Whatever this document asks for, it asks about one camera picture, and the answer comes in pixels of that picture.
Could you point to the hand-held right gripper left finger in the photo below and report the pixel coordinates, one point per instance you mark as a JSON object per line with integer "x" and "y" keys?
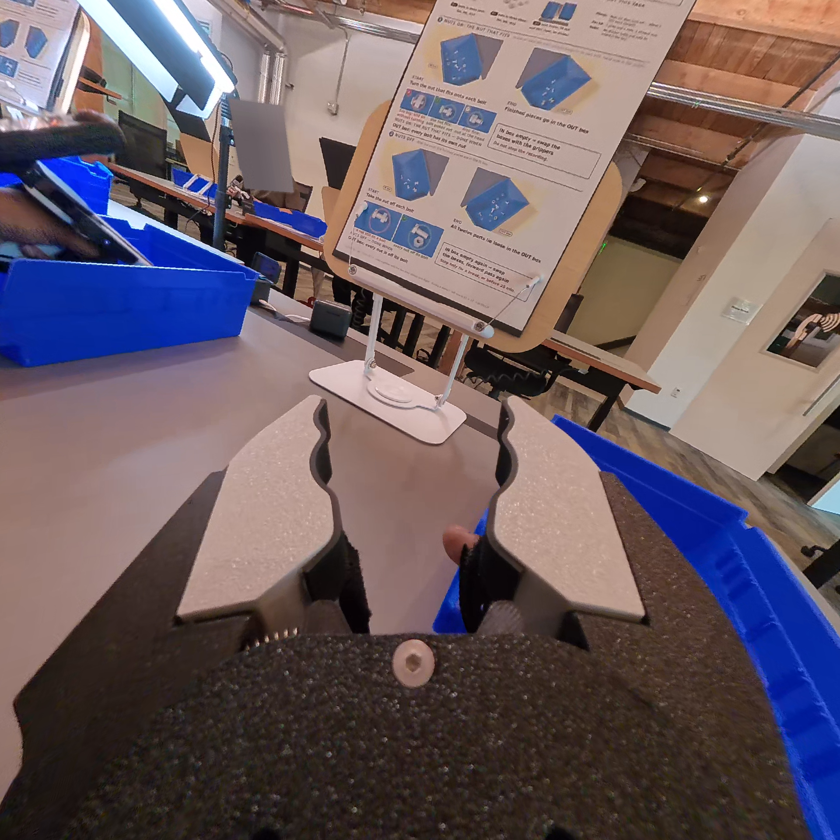
{"x": 262, "y": 518}

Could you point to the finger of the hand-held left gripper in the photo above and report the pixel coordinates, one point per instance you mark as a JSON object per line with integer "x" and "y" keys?
{"x": 85, "y": 216}

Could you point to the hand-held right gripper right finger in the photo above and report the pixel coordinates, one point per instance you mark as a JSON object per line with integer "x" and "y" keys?
{"x": 564, "y": 525}

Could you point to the blue plastic bin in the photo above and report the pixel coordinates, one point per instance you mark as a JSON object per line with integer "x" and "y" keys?
{"x": 193, "y": 182}
{"x": 289, "y": 220}
{"x": 118, "y": 308}
{"x": 774, "y": 623}

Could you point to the person's left hand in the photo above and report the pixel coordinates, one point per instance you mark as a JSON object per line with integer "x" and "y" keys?
{"x": 33, "y": 223}

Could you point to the person's right hand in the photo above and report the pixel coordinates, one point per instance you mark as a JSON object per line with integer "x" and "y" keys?
{"x": 459, "y": 543}

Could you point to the printed instruction sheet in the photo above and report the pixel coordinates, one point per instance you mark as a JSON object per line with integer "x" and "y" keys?
{"x": 33, "y": 52}
{"x": 525, "y": 131}

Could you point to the wooden office desk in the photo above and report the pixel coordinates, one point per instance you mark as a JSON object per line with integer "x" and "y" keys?
{"x": 610, "y": 367}
{"x": 197, "y": 203}

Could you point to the studio light panel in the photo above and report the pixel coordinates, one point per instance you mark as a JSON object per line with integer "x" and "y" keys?
{"x": 164, "y": 52}

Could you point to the black light stand pole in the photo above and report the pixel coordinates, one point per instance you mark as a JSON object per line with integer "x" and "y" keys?
{"x": 223, "y": 184}

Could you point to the black device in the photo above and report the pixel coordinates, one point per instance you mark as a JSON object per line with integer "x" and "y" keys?
{"x": 266, "y": 275}

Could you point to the dark grey box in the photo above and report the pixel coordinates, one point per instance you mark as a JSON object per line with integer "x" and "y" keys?
{"x": 330, "y": 319}

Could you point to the instruction sign board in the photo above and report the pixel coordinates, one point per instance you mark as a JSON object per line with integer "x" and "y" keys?
{"x": 590, "y": 262}

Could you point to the framed wall picture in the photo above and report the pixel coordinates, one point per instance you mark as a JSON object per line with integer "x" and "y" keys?
{"x": 807, "y": 328}

